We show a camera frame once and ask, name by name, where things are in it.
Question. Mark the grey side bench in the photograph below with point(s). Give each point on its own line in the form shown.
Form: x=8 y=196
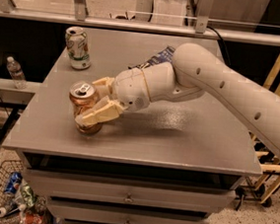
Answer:
x=14 y=101

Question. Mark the blue can in basket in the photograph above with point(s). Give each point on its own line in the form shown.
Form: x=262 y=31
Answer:
x=14 y=181

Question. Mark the orange soda can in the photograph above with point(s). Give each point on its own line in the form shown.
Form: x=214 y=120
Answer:
x=83 y=95

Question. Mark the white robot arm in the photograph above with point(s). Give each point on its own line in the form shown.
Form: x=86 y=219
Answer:
x=192 y=72

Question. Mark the clear plastic water bottle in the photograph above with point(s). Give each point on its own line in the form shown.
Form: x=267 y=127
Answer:
x=16 y=72

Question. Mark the blue chip bag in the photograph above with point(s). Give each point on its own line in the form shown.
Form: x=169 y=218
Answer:
x=165 y=55

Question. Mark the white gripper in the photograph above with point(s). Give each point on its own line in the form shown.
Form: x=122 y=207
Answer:
x=128 y=88

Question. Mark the grey drawer cabinet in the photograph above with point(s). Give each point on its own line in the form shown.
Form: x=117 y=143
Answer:
x=172 y=163

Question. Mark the white bottle in basket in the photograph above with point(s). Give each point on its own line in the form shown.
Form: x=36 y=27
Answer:
x=10 y=208

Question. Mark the green can in basket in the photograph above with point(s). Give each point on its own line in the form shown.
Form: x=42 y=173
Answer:
x=28 y=195

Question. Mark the green and white can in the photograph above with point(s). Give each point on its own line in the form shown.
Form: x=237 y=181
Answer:
x=78 y=51

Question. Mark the red can in basket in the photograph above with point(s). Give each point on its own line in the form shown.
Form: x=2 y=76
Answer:
x=33 y=218

